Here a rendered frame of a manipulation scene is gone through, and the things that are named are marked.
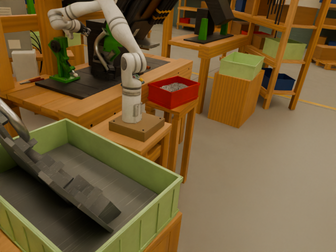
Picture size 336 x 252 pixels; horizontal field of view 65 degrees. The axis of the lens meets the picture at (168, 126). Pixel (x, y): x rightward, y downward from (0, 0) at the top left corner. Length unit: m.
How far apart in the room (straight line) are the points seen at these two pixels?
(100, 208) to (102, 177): 0.23
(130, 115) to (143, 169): 0.40
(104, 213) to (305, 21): 3.77
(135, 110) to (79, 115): 0.30
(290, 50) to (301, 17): 0.43
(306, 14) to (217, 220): 3.01
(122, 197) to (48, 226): 0.24
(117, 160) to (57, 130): 0.32
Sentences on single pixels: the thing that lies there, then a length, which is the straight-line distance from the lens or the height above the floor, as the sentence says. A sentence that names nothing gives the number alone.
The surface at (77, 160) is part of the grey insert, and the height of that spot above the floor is 0.85.
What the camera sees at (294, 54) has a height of 0.80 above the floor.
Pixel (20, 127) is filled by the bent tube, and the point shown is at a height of 1.10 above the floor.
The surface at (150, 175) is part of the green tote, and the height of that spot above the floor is 0.91.
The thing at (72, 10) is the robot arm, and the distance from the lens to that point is 1.56.
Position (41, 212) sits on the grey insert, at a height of 0.85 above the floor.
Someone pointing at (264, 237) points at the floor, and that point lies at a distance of 2.12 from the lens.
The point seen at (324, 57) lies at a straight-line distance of 8.03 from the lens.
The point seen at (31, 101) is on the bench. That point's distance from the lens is 1.65.
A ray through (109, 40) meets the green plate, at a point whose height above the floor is 1.14.
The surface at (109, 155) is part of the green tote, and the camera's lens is 1.07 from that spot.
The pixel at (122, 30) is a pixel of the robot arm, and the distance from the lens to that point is 1.31.
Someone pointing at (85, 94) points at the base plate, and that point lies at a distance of 1.64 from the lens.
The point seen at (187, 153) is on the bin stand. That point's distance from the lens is 2.15.
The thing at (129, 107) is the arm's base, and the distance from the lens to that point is 1.27.
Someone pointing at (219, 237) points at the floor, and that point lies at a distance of 2.00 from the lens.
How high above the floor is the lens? 1.50
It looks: 28 degrees down
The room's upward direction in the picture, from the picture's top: 5 degrees clockwise
